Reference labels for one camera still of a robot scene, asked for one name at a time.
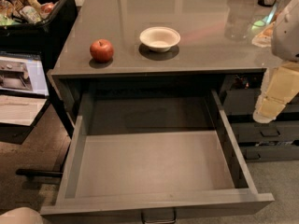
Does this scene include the snack bags in bin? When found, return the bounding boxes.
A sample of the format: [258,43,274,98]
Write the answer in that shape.
[0,0,56,26]

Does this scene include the white paper bowl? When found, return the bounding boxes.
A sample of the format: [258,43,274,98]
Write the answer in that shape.
[139,27,180,52]

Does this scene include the black table leg foot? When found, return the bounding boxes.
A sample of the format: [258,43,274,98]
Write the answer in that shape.
[16,169,63,178]

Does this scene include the chip bags in drawer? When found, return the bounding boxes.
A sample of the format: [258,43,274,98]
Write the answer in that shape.
[232,75,249,89]

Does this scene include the grey drawer cabinet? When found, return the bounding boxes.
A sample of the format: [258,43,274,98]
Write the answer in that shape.
[46,0,298,224]

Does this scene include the red apple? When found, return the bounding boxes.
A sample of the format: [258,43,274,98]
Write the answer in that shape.
[90,39,114,63]

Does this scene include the black storage bin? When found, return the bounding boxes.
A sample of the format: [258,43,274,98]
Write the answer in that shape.
[0,0,78,69]

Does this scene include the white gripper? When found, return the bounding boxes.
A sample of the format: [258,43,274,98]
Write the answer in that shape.
[253,63,299,123]

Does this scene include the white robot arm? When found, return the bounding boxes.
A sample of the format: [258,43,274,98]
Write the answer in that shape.
[253,0,299,123]

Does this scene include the white robot base corner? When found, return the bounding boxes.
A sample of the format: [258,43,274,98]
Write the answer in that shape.
[0,207,43,224]

